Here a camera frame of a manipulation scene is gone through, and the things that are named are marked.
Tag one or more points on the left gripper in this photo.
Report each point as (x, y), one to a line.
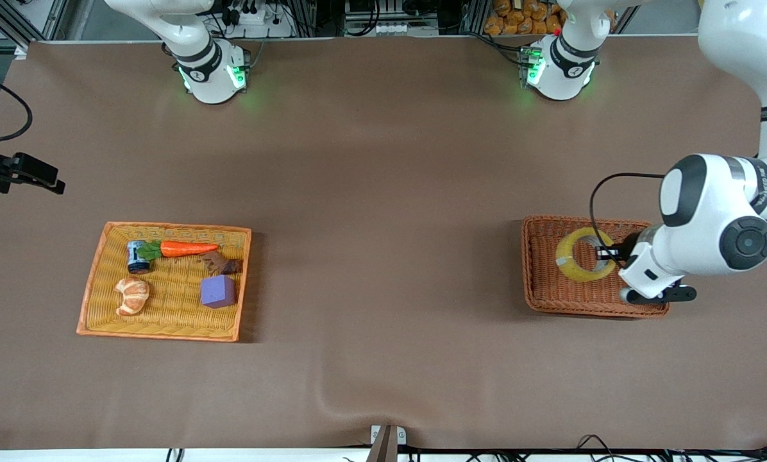
(628, 248)

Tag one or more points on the clear yellowish tape roll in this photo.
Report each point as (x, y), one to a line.
(569, 263)

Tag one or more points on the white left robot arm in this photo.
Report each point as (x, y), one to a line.
(698, 218)

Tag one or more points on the brown wicker basket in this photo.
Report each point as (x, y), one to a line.
(544, 289)

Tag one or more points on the brown table cover mat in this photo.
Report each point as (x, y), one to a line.
(383, 192)

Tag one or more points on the pack of orange bread rolls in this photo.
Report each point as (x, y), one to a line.
(518, 19)

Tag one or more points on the white power strip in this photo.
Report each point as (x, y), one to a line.
(261, 19)
(390, 29)

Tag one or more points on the brown toy lion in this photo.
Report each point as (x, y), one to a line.
(220, 263)

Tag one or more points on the purple foam cube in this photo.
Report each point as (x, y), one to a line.
(218, 292)

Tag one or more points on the orange toy carrot green leaves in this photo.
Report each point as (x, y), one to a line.
(188, 249)

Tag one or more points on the yellow wicker basket orange rim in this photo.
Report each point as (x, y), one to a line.
(172, 321)

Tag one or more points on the toy croissant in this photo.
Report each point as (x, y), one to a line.
(132, 296)

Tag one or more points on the metal table clamp bracket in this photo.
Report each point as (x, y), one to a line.
(387, 443)

